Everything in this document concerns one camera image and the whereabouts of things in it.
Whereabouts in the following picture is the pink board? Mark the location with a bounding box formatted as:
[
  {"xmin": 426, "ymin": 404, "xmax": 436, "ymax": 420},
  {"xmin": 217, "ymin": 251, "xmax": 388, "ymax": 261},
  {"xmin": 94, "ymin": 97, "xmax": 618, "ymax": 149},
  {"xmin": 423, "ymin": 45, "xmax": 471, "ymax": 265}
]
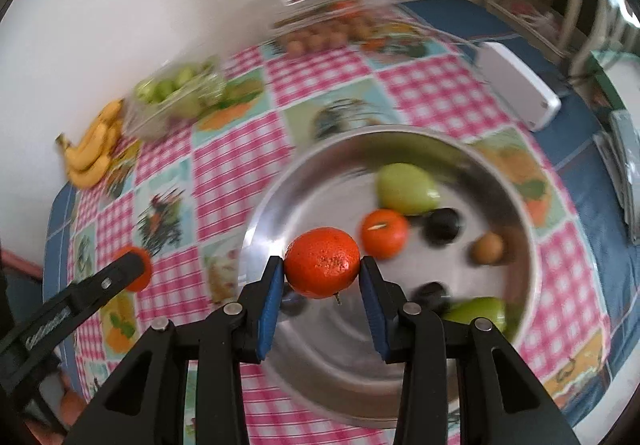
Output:
[{"xmin": 0, "ymin": 250, "xmax": 46, "ymax": 278}]

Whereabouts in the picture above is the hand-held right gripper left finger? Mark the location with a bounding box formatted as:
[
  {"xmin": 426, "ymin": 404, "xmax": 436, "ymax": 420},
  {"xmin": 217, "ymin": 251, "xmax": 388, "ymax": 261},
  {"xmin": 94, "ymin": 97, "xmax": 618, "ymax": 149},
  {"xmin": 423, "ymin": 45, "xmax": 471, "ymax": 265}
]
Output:
[{"xmin": 65, "ymin": 255, "xmax": 286, "ymax": 445}]

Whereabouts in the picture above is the pink checked printed tablecloth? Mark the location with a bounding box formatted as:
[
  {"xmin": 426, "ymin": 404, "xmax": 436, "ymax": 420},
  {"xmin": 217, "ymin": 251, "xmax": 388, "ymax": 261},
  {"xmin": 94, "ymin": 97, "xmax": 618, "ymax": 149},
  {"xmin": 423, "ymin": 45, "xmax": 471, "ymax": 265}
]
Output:
[{"xmin": 65, "ymin": 15, "xmax": 613, "ymax": 445}]

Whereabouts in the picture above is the round metal plate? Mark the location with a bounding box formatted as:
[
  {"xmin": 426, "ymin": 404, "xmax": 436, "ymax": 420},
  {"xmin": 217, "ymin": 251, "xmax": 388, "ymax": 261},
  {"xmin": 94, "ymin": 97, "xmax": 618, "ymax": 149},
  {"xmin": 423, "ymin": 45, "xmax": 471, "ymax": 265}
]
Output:
[{"xmin": 239, "ymin": 125, "xmax": 543, "ymax": 430}]

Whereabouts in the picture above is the white wooden chair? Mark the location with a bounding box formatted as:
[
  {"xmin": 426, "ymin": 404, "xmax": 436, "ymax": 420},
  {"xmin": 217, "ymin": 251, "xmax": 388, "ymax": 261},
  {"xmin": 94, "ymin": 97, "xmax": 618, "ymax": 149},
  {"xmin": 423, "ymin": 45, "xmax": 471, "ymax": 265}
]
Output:
[{"xmin": 482, "ymin": 0, "xmax": 626, "ymax": 76}]

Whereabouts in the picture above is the orange tangerine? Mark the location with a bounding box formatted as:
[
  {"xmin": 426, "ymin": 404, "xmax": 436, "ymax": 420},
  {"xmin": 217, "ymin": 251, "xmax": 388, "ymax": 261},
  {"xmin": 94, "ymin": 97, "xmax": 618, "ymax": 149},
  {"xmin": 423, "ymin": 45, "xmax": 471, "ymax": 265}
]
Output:
[
  {"xmin": 112, "ymin": 247, "xmax": 153, "ymax": 293},
  {"xmin": 284, "ymin": 227, "xmax": 362, "ymax": 300},
  {"xmin": 361, "ymin": 209, "xmax": 410, "ymax": 260}
]

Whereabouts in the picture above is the dark purple plum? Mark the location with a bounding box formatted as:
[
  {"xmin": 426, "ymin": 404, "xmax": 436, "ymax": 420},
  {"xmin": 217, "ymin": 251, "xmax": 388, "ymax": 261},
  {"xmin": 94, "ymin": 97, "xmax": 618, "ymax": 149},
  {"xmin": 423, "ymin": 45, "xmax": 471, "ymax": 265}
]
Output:
[
  {"xmin": 412, "ymin": 281, "xmax": 451, "ymax": 313},
  {"xmin": 280, "ymin": 285, "xmax": 307, "ymax": 317},
  {"xmin": 424, "ymin": 207, "xmax": 463, "ymax": 246}
]

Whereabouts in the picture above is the small green mango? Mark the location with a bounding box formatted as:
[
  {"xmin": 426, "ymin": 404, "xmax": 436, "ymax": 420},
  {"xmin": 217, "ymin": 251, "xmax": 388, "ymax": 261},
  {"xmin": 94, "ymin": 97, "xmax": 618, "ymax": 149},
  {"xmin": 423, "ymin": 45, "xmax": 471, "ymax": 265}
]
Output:
[{"xmin": 442, "ymin": 296, "xmax": 508, "ymax": 333}]

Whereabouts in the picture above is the yellow banana bunch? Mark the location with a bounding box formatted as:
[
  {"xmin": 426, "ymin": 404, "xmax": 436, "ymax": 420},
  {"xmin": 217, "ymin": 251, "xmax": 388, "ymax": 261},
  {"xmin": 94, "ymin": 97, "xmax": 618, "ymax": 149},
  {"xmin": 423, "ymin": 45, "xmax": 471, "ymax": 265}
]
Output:
[{"xmin": 55, "ymin": 97, "xmax": 126, "ymax": 190}]

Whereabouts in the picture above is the white plastic device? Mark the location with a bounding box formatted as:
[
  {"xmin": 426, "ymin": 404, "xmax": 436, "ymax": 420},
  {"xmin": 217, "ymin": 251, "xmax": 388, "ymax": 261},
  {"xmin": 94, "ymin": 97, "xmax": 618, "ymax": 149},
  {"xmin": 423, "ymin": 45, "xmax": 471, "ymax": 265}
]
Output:
[{"xmin": 474, "ymin": 41, "xmax": 562, "ymax": 132}]

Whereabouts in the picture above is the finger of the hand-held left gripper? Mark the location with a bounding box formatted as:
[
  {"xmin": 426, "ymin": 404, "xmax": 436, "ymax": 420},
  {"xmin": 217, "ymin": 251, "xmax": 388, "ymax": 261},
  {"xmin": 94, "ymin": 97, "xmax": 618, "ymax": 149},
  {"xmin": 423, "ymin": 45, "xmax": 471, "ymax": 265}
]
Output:
[{"xmin": 44, "ymin": 249, "xmax": 153, "ymax": 327}]

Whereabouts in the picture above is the blue tablecloth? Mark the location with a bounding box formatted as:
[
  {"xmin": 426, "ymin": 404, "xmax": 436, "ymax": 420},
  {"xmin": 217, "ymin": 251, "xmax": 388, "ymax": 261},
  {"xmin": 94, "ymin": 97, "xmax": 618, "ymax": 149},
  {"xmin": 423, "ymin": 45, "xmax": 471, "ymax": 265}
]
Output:
[{"xmin": 42, "ymin": 0, "xmax": 640, "ymax": 431}]

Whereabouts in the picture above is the grey packet stack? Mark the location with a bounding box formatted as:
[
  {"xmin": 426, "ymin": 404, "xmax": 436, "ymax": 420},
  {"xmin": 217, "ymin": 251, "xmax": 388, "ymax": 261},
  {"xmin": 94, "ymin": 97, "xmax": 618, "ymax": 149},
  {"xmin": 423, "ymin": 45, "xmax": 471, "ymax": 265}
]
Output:
[{"xmin": 592, "ymin": 110, "xmax": 640, "ymax": 246}]

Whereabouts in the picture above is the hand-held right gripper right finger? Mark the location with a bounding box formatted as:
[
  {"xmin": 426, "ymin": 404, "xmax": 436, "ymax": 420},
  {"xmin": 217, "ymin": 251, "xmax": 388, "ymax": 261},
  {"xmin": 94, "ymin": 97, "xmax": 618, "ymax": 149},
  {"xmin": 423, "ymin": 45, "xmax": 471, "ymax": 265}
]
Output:
[{"xmin": 359, "ymin": 256, "xmax": 581, "ymax": 445}]

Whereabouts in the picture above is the brown kiwi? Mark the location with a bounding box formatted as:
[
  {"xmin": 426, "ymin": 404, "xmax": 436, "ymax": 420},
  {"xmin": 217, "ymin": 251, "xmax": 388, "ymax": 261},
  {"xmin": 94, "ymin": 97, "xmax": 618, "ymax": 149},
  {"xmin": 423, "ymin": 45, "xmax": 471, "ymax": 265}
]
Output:
[{"xmin": 470, "ymin": 231, "xmax": 505, "ymax": 266}]

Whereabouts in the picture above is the bag of brown longans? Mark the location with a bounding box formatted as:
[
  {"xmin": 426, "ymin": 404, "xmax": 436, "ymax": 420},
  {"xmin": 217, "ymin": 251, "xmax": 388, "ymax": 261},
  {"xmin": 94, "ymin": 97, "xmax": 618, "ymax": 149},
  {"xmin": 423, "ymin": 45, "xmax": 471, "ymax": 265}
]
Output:
[{"xmin": 250, "ymin": 0, "xmax": 396, "ymax": 58}]

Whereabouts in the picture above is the large green mango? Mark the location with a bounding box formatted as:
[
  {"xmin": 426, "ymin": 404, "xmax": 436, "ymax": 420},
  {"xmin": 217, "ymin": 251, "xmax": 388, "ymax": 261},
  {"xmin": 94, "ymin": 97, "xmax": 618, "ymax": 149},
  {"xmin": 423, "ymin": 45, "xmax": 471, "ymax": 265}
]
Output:
[{"xmin": 376, "ymin": 163, "xmax": 442, "ymax": 216}]

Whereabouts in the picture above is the plastic bag of green fruit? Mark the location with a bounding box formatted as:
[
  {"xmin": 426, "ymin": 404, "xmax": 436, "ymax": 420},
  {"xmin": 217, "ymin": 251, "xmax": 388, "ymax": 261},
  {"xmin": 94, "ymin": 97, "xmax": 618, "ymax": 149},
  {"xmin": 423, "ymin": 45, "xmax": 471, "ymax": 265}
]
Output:
[{"xmin": 122, "ymin": 57, "xmax": 228, "ymax": 140}]

